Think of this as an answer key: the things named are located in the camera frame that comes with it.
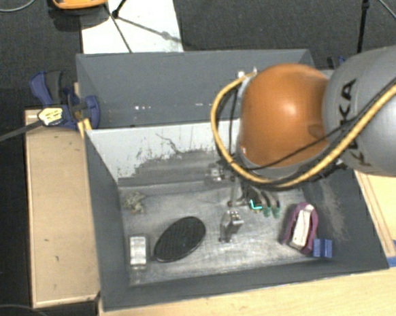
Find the grey metal bin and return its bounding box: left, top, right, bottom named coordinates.
left=74, top=30, right=392, bottom=313

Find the small blue block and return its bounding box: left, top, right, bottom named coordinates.
left=310, top=237, right=335, bottom=260

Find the pale wood board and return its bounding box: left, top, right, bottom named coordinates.
left=16, top=104, right=103, bottom=309

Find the grey-brown toy animal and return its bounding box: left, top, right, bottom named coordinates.
left=121, top=190, right=147, bottom=215

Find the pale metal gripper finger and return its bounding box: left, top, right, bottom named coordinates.
left=204, top=161, right=237, bottom=188
left=216, top=208, right=246, bottom=244

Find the black oval mesh disc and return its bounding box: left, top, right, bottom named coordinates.
left=150, top=215, right=210, bottom=264

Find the purple and white stapler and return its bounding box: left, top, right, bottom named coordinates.
left=278, top=201, right=323, bottom=258

